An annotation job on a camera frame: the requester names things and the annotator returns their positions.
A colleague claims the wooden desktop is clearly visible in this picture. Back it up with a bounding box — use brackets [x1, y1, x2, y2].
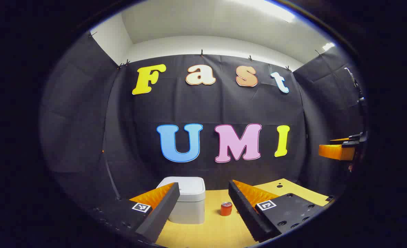
[154, 178, 331, 248]

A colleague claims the white desktop garbage bin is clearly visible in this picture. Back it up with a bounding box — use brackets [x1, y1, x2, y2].
[156, 177, 206, 225]

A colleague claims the black backdrop cloth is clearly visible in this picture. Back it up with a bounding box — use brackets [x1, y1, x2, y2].
[40, 33, 366, 211]

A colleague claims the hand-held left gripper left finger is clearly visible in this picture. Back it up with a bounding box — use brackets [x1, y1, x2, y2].
[94, 182, 181, 244]

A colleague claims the row of black cloth clips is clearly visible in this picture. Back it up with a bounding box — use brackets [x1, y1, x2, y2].
[88, 31, 323, 72]

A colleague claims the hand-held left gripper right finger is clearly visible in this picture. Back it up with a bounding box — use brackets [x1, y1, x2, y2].
[228, 179, 335, 242]

